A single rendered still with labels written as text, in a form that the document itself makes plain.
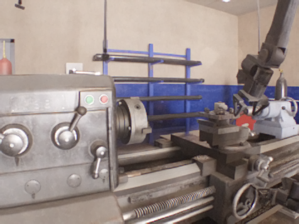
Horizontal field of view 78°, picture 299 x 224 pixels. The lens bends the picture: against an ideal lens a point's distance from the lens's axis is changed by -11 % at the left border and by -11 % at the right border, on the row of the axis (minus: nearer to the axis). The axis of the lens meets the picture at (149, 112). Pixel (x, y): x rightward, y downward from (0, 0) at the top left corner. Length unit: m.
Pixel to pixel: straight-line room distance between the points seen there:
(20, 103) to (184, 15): 4.89
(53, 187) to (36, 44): 3.48
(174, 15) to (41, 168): 4.75
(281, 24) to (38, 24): 3.93
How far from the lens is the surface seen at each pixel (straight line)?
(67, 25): 4.24
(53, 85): 0.81
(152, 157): 1.41
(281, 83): 4.20
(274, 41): 0.74
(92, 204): 0.89
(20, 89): 0.81
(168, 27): 5.00
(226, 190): 1.17
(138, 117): 1.05
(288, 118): 2.20
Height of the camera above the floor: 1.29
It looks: 7 degrees down
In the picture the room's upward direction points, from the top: straight up
